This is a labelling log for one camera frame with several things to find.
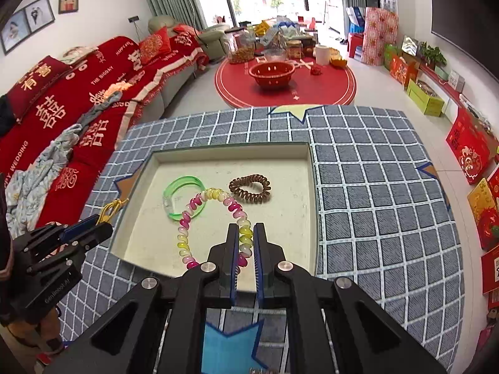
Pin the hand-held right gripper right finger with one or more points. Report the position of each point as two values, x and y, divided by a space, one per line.
259 268

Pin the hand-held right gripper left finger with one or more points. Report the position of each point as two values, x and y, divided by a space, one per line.
235 265

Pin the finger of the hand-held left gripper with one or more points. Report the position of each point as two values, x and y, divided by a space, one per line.
95 237
80 226

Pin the shallow beige tray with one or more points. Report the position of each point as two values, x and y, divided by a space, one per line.
280 222

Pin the person's leg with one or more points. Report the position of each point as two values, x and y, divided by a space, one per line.
43 335

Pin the pale floral blanket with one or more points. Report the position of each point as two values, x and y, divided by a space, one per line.
39 175

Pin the green translucent bangle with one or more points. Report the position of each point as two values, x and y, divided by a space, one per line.
183 181

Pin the grey garment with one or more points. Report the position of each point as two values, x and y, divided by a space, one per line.
93 113

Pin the grey checked cloth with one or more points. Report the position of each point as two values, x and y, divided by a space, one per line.
370 202

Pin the peach cloth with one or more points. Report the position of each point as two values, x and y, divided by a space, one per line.
117 87

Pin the sofa with red cover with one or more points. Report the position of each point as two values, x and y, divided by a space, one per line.
97 81

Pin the large red gold-lettered cushion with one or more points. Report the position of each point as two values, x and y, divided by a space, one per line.
31 81

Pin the pale patterned pillow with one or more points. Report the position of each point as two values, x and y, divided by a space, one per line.
78 52

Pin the red colander basket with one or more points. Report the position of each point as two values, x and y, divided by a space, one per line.
271 76

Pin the red cushion with gold medallion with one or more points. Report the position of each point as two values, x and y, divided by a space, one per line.
154 48

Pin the round red rug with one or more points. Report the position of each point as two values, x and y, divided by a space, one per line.
331 85

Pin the large framed photo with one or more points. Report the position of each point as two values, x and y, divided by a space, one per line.
15 31

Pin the small red bow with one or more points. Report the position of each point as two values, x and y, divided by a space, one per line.
315 71

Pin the clear jar of snacks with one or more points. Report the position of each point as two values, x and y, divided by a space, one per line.
239 48

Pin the medium framed photo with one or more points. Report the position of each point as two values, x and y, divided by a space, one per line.
39 13

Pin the orange snack tray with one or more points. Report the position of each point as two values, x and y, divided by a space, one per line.
338 62

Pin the jar with red label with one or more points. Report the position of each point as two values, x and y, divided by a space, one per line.
294 49

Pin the small framed red picture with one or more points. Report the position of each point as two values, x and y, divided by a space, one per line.
68 4

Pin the white paper roll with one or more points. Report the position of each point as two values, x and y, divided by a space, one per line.
322 54

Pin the beige armchair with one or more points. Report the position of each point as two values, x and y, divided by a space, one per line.
210 39

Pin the gold and red box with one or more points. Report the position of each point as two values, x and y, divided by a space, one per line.
483 210

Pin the red box with star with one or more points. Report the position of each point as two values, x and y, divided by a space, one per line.
491 272

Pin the pile of snack packets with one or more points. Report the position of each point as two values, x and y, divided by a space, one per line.
280 33

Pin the yellow green flat boxes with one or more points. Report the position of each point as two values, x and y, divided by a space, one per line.
425 99

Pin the large red dragon box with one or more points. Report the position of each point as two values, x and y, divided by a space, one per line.
469 150

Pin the red orange gift box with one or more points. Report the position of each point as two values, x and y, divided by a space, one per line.
403 71

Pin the red plastic stool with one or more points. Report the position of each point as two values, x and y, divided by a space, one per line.
354 43

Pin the green gift box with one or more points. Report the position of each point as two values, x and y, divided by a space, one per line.
391 56

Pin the red low cabinet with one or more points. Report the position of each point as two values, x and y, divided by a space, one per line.
444 89

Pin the tall red patterned gift box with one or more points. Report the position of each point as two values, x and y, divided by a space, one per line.
380 35

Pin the blue and white box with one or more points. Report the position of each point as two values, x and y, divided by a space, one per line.
356 17

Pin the silver box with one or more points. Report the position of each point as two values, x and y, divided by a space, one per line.
409 45

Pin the small white box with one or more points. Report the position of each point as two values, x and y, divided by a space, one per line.
456 81

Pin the potted green plant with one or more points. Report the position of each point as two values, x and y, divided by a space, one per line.
432 54

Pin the dark television screen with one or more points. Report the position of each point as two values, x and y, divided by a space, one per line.
467 4

